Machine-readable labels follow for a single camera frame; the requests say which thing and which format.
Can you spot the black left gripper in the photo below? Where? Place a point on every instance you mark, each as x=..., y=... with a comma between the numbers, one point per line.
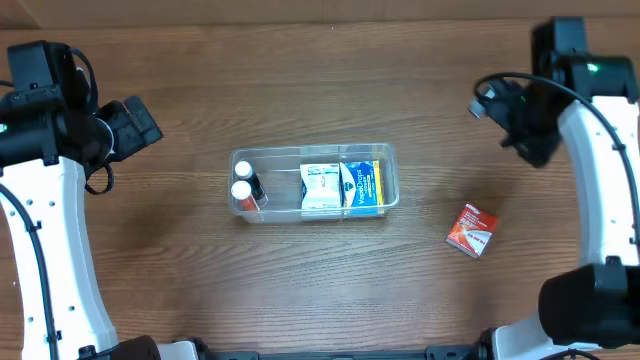
x=138, y=123

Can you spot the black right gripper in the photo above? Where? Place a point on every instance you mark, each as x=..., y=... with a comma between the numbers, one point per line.
x=532, y=145

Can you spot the dark bottle white cap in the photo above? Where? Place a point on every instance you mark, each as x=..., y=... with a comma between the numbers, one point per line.
x=245, y=171

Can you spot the orange tube white cap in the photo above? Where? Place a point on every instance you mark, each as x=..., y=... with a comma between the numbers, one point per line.
x=241, y=191

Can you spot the red sachet packet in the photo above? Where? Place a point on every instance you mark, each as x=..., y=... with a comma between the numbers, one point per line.
x=472, y=231

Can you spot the blue Vicks VapoDrops packet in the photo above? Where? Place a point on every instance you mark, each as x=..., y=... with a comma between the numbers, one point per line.
x=362, y=188

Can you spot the white bandage box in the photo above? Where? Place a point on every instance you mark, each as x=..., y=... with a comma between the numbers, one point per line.
x=321, y=191

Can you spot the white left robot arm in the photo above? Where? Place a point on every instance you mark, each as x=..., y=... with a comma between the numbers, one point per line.
x=54, y=136

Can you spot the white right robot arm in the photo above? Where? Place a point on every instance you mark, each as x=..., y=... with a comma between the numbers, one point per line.
x=589, y=104

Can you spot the clear plastic container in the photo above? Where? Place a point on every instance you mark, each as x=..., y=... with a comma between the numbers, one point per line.
x=278, y=169

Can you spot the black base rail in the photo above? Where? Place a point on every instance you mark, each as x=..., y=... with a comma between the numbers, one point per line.
x=350, y=354

